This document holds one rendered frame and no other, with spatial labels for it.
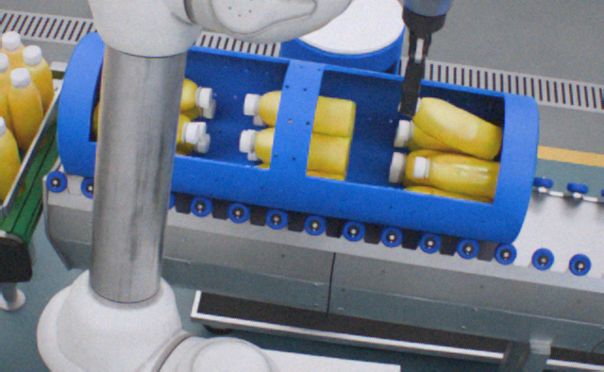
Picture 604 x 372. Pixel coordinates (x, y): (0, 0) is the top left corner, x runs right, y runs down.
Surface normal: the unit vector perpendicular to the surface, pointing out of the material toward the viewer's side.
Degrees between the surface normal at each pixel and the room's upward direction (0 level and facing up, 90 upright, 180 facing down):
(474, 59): 0
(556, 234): 0
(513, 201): 67
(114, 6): 78
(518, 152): 31
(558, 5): 0
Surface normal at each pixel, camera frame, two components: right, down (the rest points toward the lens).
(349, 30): 0.04, -0.68
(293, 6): 0.71, 0.38
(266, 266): -0.14, 0.45
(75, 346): -0.54, 0.29
